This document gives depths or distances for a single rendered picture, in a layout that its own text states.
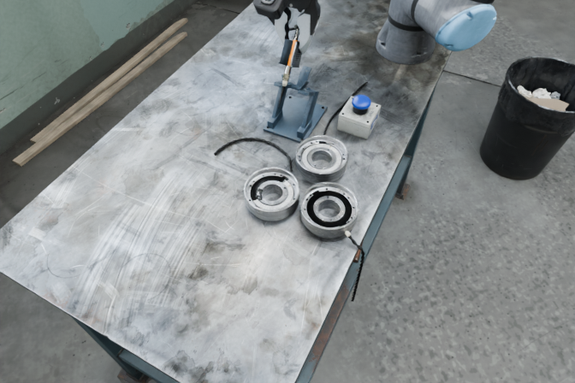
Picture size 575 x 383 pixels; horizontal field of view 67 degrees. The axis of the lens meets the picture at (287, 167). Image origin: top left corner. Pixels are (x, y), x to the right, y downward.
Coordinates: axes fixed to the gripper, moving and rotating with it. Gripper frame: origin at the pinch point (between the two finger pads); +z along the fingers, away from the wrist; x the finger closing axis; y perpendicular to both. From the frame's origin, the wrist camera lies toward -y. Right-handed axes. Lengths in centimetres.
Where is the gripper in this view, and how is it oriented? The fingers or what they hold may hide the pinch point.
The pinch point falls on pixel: (293, 47)
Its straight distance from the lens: 85.8
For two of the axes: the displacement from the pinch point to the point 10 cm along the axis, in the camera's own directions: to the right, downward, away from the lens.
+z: 0.1, 6.5, 7.6
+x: -9.0, -3.3, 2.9
